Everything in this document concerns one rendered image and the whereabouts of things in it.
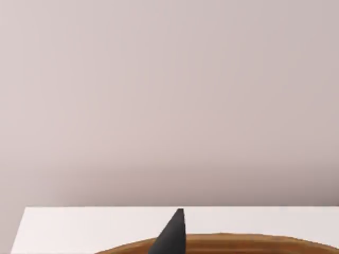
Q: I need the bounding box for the brown wooden round basket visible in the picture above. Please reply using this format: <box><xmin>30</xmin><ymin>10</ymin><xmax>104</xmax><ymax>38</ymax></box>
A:
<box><xmin>94</xmin><ymin>232</ymin><xmax>339</xmax><ymax>254</ymax></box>

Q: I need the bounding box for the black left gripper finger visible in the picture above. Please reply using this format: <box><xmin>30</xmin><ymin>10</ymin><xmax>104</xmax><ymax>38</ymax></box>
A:
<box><xmin>147</xmin><ymin>208</ymin><xmax>187</xmax><ymax>254</ymax></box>

